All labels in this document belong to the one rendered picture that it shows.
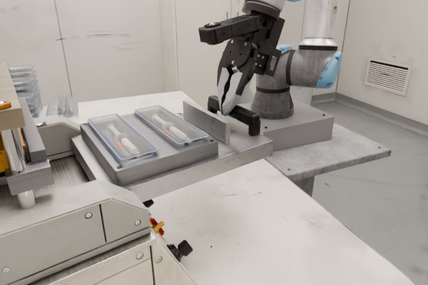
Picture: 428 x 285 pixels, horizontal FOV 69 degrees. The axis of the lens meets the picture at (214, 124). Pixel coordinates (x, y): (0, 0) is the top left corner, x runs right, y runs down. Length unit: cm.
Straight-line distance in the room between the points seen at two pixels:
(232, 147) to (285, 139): 51
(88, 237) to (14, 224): 7
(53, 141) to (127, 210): 28
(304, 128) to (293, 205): 34
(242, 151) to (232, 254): 22
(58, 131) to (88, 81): 235
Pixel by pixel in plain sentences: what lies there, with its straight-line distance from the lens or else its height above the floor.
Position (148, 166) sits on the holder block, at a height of 99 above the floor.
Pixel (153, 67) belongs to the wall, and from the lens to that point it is 301.
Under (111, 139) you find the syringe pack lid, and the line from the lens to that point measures 50.
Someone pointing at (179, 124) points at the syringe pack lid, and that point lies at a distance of 54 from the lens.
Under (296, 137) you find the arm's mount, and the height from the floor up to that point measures 79.
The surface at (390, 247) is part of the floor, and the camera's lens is 197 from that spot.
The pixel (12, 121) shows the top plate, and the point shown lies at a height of 110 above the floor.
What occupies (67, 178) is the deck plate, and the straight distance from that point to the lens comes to 57.
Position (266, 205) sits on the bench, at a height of 75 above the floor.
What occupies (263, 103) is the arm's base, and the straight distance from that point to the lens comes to 106.
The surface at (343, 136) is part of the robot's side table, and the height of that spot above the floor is 75.
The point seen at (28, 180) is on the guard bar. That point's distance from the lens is 37.
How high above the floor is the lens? 121
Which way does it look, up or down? 22 degrees down
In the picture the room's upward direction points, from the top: straight up
